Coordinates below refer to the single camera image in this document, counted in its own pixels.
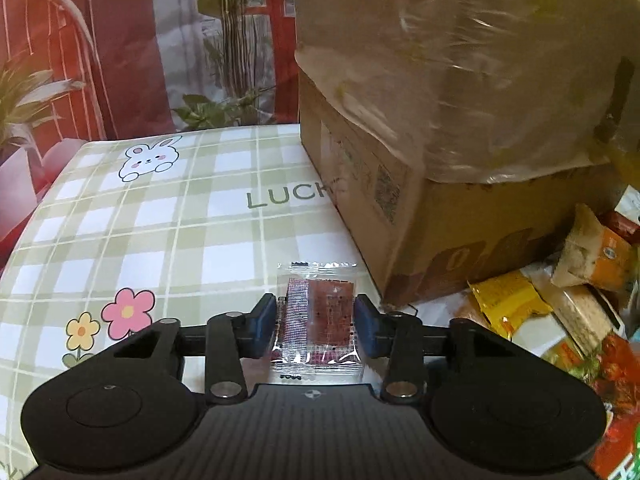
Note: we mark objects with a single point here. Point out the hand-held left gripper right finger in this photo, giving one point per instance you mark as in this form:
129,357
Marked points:
362,327

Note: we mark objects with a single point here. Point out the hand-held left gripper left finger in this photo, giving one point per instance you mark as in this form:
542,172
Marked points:
267,327

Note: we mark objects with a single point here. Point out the clear packet with red-brown snack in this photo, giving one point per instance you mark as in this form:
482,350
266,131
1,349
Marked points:
320,315

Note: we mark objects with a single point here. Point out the brown cardboard box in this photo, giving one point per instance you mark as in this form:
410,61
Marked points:
450,230

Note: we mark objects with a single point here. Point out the yellow snack packet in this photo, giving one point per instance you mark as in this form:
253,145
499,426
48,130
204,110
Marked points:
505,300

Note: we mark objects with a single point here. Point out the clear-wrapped beige cracker packet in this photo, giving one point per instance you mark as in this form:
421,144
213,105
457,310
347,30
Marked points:
580,310

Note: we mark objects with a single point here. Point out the orange cream cracker packet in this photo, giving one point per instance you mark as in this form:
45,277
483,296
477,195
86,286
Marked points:
595,255

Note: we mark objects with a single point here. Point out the green checked cartoon tablecloth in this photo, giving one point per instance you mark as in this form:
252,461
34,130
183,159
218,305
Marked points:
200,240

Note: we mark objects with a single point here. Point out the large red green snack bag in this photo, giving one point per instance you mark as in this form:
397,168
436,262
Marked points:
610,375

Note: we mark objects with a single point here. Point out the clear plastic bag liner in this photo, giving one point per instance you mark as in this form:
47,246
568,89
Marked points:
450,60

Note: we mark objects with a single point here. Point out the red snack packet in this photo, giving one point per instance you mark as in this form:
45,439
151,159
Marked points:
625,225

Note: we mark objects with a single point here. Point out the white snack packet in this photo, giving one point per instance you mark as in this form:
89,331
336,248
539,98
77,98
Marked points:
629,205

